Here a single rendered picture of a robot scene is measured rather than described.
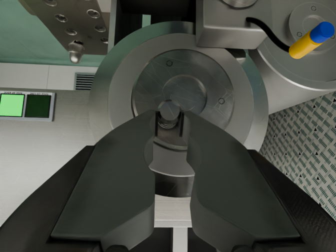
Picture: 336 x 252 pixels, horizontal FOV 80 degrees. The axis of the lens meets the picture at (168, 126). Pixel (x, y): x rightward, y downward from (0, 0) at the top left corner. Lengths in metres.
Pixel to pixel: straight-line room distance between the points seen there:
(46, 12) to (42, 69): 2.98
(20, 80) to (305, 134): 3.46
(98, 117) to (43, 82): 3.22
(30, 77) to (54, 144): 2.98
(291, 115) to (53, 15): 0.46
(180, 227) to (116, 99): 0.41
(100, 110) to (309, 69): 0.18
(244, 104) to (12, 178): 0.52
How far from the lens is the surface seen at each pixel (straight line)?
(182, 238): 0.53
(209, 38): 0.17
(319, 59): 0.23
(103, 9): 0.24
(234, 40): 0.17
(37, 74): 3.46
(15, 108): 0.59
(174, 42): 0.18
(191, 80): 0.16
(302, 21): 0.24
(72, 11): 0.47
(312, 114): 0.32
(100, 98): 0.17
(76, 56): 0.56
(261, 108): 0.19
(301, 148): 0.33
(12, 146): 0.59
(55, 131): 0.54
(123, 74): 0.17
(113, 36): 0.20
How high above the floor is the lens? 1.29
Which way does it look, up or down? 8 degrees down
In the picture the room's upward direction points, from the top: 179 degrees counter-clockwise
